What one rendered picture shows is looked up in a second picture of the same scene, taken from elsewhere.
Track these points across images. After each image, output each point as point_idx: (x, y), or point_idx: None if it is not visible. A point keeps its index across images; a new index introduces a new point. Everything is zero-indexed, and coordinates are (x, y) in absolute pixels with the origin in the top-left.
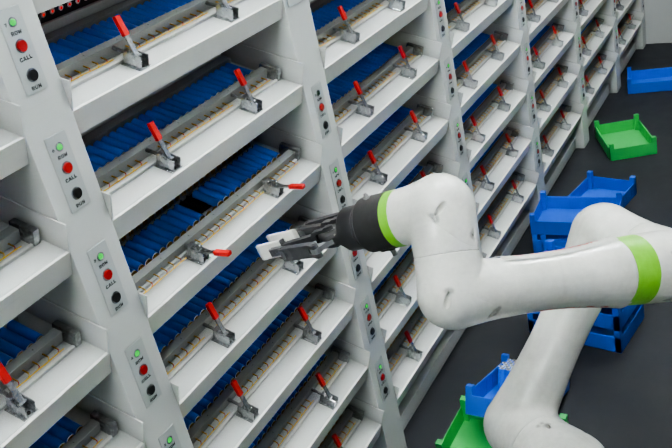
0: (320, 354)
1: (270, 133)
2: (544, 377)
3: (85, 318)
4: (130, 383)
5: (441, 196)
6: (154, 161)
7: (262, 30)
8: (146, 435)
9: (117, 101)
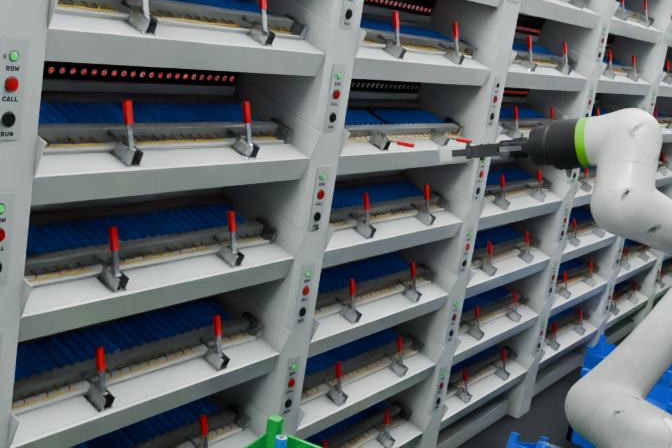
0: (412, 316)
1: (440, 107)
2: (641, 362)
3: (303, 121)
4: (309, 197)
5: (641, 119)
6: (383, 46)
7: (474, 13)
8: (298, 253)
9: None
